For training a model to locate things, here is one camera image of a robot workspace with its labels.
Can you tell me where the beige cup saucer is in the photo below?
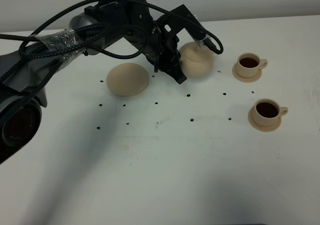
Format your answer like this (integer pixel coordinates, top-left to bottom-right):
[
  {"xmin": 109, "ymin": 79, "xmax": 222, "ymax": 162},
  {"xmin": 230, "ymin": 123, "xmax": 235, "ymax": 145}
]
[
  {"xmin": 232, "ymin": 63, "xmax": 262, "ymax": 83},
  {"xmin": 248, "ymin": 107, "xmax": 282, "ymax": 132}
]

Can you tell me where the beige far cup saucer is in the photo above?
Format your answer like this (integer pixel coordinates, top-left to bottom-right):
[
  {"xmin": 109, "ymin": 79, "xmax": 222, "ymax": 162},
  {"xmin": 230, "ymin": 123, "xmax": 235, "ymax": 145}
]
[{"xmin": 232, "ymin": 63, "xmax": 262, "ymax": 83}]

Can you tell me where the beige far teacup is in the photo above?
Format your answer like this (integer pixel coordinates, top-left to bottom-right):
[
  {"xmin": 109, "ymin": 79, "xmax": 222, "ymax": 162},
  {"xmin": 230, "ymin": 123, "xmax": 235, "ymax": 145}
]
[{"xmin": 235, "ymin": 52, "xmax": 268, "ymax": 78}]

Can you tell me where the beige teapot saucer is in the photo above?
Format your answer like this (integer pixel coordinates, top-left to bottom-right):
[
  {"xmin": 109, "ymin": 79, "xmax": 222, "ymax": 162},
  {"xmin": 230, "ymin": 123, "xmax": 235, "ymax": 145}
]
[{"xmin": 106, "ymin": 63, "xmax": 149, "ymax": 97}]

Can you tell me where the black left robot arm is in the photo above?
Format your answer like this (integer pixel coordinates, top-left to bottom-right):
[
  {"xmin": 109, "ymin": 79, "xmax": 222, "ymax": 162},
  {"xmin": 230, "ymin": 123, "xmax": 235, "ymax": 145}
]
[{"xmin": 0, "ymin": 0, "xmax": 190, "ymax": 162}]

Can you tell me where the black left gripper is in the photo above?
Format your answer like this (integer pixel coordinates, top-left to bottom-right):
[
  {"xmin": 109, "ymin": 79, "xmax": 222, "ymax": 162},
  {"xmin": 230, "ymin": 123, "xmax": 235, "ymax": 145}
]
[{"xmin": 124, "ymin": 2, "xmax": 187, "ymax": 84}]

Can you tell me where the beige near cup saucer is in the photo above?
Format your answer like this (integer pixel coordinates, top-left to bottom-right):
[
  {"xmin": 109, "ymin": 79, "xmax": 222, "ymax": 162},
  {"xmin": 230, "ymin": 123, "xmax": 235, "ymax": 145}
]
[{"xmin": 248, "ymin": 107, "xmax": 282, "ymax": 132}]

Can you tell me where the beige near teacup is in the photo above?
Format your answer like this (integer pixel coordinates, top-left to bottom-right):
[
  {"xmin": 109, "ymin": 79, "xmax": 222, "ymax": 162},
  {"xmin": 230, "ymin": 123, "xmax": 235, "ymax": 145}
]
[{"xmin": 252, "ymin": 98, "xmax": 289, "ymax": 127}]

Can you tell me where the beige ceramic teapot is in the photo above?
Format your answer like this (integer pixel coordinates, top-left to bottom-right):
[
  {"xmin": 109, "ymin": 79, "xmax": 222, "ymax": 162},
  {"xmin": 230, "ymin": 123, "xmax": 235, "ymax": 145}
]
[{"xmin": 179, "ymin": 42, "xmax": 214, "ymax": 79}]

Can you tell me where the beige teacup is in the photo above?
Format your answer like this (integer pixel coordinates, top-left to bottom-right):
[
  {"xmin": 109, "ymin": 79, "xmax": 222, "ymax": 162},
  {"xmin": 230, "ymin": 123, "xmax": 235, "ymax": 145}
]
[
  {"xmin": 235, "ymin": 52, "xmax": 268, "ymax": 78},
  {"xmin": 252, "ymin": 98, "xmax": 289, "ymax": 127}
]

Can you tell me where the braided black arm cable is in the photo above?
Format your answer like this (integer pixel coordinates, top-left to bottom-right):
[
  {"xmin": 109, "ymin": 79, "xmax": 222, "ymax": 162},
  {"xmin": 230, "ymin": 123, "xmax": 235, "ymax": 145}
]
[{"xmin": 0, "ymin": 0, "xmax": 216, "ymax": 86}]

